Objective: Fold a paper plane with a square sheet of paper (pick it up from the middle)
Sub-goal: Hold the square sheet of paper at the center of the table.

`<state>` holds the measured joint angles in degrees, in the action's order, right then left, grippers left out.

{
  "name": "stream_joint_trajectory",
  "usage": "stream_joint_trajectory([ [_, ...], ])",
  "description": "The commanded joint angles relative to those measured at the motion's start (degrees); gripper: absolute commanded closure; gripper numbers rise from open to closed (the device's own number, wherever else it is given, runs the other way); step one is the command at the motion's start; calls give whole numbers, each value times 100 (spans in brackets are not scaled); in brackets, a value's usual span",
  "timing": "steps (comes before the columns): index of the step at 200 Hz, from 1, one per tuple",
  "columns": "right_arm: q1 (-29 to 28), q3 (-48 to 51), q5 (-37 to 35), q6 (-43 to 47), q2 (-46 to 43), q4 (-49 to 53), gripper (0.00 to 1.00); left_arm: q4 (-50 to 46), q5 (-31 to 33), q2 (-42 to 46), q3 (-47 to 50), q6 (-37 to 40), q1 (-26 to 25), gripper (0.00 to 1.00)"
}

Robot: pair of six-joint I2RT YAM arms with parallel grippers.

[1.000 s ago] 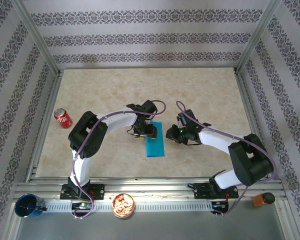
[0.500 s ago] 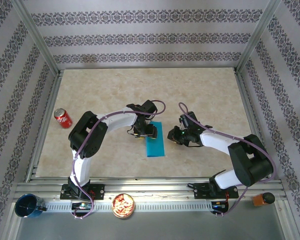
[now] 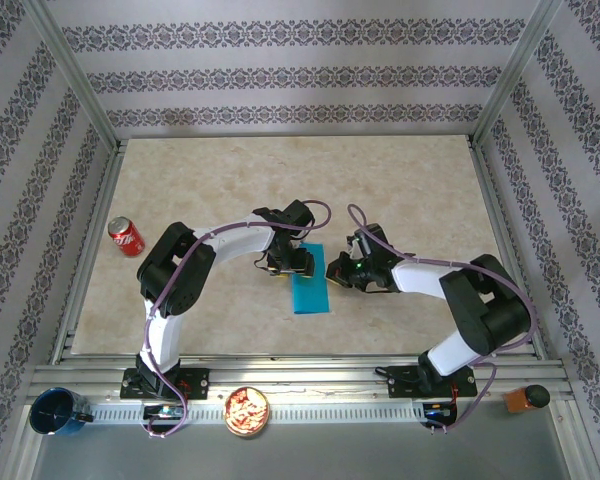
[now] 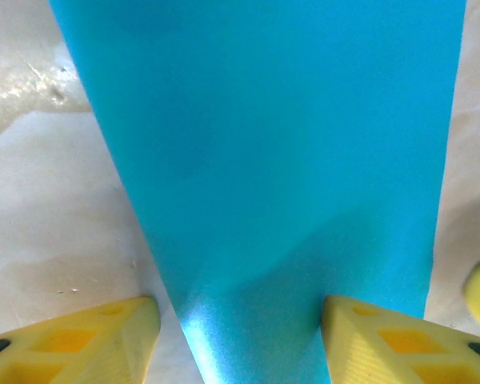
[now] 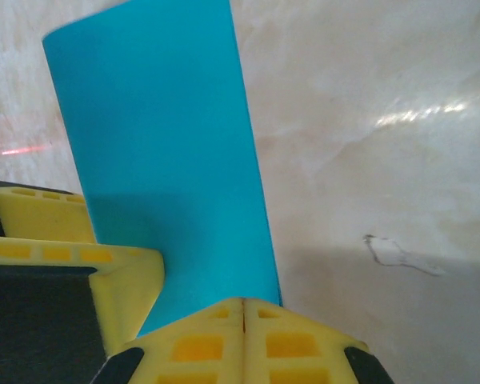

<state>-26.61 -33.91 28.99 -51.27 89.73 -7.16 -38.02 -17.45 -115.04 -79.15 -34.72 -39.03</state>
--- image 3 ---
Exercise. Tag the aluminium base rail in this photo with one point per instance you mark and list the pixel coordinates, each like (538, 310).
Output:
(305, 372)

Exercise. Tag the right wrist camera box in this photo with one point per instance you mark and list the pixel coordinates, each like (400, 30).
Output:
(361, 245)

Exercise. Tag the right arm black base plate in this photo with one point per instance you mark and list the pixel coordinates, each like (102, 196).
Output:
(402, 384)

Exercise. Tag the aluminium frame post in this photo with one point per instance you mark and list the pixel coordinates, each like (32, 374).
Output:
(80, 82)
(514, 70)

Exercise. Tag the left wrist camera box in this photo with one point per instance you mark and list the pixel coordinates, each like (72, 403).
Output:
(269, 264)

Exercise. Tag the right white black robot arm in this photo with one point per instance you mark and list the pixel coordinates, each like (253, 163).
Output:
(490, 305)

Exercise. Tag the aluminium side rail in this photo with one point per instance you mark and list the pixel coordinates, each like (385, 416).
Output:
(87, 250)
(495, 200)

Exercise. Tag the round tin of red food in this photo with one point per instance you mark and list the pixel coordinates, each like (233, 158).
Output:
(246, 411)

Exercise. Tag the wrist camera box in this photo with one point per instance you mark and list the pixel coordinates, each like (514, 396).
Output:
(269, 264)
(361, 245)

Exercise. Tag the small circuit board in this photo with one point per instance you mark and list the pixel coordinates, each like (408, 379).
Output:
(437, 411)
(162, 412)

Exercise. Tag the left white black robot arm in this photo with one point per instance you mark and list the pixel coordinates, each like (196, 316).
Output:
(175, 270)

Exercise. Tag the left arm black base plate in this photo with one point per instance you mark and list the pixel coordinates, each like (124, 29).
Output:
(197, 384)

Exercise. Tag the red soda can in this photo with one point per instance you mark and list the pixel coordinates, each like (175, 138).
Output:
(126, 239)

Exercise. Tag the blue mug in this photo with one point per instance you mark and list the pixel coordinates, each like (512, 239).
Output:
(55, 412)

